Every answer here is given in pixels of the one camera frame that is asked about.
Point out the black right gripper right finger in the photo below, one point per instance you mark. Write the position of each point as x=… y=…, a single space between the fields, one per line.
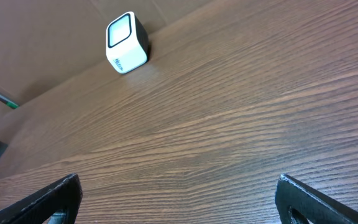
x=297 y=202

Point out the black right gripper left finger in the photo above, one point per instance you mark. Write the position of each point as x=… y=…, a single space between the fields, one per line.
x=59 y=201

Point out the white barcode scanner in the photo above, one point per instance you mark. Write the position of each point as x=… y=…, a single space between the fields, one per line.
x=127 y=43

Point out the green tipped pen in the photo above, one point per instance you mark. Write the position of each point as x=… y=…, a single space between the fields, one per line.
x=8 y=102

